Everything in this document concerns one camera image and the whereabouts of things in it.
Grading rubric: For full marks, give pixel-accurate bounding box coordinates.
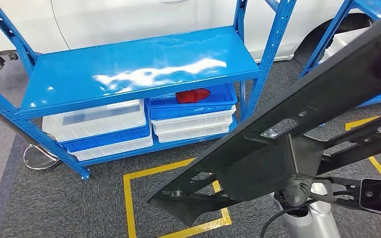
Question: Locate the black plastic plate bracket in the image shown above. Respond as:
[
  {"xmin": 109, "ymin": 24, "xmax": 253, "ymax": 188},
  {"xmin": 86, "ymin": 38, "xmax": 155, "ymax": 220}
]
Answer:
[{"xmin": 146, "ymin": 6, "xmax": 381, "ymax": 227}]

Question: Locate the blue metal shelf rack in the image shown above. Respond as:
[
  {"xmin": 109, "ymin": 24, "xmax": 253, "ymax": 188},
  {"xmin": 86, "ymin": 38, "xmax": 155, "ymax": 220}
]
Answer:
[{"xmin": 0, "ymin": 0, "xmax": 298, "ymax": 180}]

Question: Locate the blue wheeled shelf rack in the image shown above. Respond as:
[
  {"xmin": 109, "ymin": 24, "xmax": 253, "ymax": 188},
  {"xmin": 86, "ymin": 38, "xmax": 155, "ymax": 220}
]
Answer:
[{"xmin": 299, "ymin": 0, "xmax": 381, "ymax": 109}]

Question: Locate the blue plastic bin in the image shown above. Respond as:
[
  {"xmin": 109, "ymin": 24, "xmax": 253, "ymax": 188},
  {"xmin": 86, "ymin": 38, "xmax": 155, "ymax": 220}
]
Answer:
[
  {"xmin": 145, "ymin": 83, "xmax": 238, "ymax": 121},
  {"xmin": 60, "ymin": 123, "xmax": 152, "ymax": 153}
]

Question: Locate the red cloth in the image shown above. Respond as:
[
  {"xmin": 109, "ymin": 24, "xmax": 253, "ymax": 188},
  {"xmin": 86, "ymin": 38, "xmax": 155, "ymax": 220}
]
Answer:
[{"xmin": 175, "ymin": 88, "xmax": 211, "ymax": 104}]

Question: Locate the clear white plastic bin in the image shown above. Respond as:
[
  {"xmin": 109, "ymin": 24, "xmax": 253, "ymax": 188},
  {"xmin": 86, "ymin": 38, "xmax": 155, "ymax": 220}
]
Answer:
[{"xmin": 42, "ymin": 99, "xmax": 147, "ymax": 143}]

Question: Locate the white car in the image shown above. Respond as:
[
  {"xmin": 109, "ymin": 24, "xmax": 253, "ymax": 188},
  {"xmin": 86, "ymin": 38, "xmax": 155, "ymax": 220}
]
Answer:
[{"xmin": 0, "ymin": 0, "xmax": 375, "ymax": 74}]

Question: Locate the black cable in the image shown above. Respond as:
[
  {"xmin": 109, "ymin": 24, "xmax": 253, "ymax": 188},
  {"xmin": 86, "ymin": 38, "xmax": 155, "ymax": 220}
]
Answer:
[{"xmin": 259, "ymin": 198, "xmax": 311, "ymax": 238}]

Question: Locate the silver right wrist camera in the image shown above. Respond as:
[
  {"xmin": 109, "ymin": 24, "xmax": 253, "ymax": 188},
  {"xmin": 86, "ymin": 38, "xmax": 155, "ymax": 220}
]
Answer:
[{"xmin": 312, "ymin": 177, "xmax": 381, "ymax": 219}]

